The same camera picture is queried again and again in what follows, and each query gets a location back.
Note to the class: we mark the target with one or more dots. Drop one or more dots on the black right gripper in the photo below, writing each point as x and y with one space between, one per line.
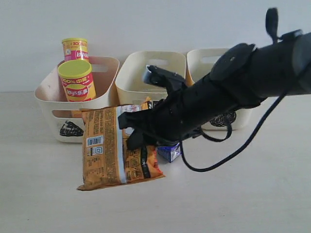
179 116

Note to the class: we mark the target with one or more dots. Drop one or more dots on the blue white milk carton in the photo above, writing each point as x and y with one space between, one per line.
169 153

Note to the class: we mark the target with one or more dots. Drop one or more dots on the orange noodle packet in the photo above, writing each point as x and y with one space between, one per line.
106 159

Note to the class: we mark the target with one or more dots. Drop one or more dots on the yellow Lays chip can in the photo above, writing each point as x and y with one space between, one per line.
77 80

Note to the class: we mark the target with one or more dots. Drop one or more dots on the pink Lays chip can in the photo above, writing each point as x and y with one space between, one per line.
75 49

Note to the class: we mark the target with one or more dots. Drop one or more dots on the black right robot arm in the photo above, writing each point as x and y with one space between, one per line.
242 78

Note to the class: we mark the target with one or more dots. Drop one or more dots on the cream bin with square mark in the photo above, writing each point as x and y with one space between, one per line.
129 82

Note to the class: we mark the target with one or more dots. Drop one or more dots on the cream bin with triangle mark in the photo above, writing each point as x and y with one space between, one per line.
57 110

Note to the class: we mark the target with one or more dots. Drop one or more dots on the cream bin with circle mark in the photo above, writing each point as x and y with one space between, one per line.
200 63

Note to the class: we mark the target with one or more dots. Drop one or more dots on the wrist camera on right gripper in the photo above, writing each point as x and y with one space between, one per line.
160 77

